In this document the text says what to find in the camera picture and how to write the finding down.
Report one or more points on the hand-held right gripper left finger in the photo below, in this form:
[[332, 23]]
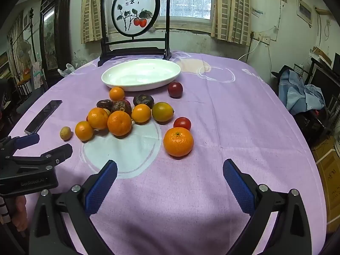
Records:
[[102, 187]]

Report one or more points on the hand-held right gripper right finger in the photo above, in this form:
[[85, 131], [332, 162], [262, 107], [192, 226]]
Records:
[[239, 188]]

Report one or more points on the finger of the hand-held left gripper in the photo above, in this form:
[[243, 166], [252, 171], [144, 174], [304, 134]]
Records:
[[59, 152], [28, 140]]

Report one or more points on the small pale yellow fruit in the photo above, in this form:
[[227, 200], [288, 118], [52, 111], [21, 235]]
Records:
[[107, 111]]

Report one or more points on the large orange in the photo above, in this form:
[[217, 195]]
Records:
[[178, 141]]

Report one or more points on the yellow lemon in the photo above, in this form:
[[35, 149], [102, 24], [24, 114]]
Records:
[[162, 111]]

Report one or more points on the white oval plate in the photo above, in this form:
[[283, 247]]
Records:
[[143, 74]]

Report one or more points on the person's left hand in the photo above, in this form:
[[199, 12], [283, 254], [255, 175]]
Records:
[[20, 212]]

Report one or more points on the black smartphone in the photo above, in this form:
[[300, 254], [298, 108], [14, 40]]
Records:
[[42, 117]]

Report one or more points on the dark brown water chestnut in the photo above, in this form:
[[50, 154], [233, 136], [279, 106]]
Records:
[[143, 100], [103, 103], [121, 107]]

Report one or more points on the white plastic bag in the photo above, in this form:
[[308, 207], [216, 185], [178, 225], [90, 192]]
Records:
[[66, 70]]

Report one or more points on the small red tomato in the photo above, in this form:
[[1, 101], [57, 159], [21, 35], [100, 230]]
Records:
[[128, 102]]

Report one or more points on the standing fan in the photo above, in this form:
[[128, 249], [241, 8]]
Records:
[[22, 51]]

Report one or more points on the cardboard box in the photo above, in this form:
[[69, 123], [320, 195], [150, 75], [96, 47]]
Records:
[[329, 170]]

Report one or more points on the dark coat stand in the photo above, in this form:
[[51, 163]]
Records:
[[32, 32]]

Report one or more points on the blue clothes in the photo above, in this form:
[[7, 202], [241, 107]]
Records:
[[300, 95]]

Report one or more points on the dark wooden cabinet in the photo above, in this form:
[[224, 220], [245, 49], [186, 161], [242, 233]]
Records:
[[54, 32]]

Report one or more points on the dark red plum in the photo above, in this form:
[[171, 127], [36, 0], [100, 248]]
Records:
[[175, 89]]

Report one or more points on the black monitor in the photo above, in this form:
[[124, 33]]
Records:
[[325, 85]]

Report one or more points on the beige checked curtain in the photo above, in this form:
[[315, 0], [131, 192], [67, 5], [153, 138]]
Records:
[[231, 10], [91, 10]]

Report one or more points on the round painted table screen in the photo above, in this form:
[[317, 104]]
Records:
[[132, 10]]

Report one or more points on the window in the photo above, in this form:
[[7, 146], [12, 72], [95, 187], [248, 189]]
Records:
[[186, 0]]

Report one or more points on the wall power outlet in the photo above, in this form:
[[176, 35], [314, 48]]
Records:
[[261, 37]]

